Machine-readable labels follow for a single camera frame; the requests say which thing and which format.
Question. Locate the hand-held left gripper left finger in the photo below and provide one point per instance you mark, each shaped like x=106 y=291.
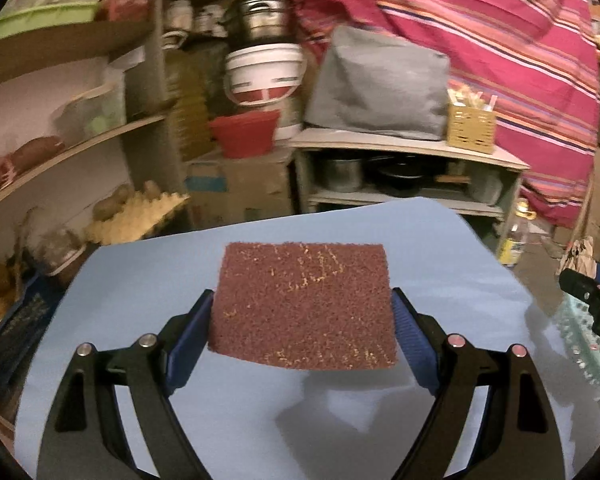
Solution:
x=190 y=335

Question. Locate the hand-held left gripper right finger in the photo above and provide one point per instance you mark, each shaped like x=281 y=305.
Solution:
x=415 y=340

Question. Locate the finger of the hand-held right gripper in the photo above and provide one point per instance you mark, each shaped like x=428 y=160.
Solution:
x=577 y=285

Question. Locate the teal plastic basket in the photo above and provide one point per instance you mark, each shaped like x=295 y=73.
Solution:
x=580 y=355

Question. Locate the maroon scouring pad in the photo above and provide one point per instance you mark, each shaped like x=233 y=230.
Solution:
x=300 y=305

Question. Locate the plastic oil bottle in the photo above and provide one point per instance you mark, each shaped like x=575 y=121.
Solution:
x=515 y=240

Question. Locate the yellow egg tray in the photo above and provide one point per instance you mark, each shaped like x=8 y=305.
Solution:
x=135 y=220

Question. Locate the small potato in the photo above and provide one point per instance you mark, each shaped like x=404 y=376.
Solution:
x=152 y=190

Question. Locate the large potato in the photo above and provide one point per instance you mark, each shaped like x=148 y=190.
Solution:
x=111 y=202

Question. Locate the cardboard box with blue print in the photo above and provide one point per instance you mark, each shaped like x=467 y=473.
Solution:
x=250 y=190

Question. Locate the black pan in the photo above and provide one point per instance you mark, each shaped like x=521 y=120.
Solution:
x=410 y=175

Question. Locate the blue plastic crate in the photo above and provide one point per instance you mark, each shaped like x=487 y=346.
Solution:
x=15 y=330

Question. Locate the steel pot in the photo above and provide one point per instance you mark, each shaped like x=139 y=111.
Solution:
x=342 y=175

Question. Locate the yellow woven basket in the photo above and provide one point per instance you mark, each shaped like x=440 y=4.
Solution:
x=470 y=125

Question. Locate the small wooden cabinet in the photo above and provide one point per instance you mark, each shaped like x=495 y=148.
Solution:
x=405 y=145

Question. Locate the red plastic basket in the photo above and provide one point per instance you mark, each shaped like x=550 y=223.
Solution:
x=242 y=135

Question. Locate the yellow broom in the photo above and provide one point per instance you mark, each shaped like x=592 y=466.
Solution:
x=192 y=110

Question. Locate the brown item on shelf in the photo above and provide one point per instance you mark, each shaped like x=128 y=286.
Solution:
x=37 y=152

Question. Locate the curved wooden shelf unit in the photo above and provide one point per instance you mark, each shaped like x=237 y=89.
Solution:
x=140 y=85

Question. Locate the grey cloth bag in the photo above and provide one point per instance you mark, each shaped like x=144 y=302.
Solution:
x=380 y=85

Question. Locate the pink striped blanket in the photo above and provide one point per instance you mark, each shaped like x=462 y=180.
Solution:
x=505 y=35

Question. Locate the white plastic bucket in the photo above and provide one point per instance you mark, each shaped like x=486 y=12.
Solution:
x=265 y=72

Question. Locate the stacked steel pots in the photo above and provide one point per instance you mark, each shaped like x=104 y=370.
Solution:
x=262 y=17

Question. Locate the green plastic basin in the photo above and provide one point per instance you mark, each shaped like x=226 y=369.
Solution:
x=45 y=17

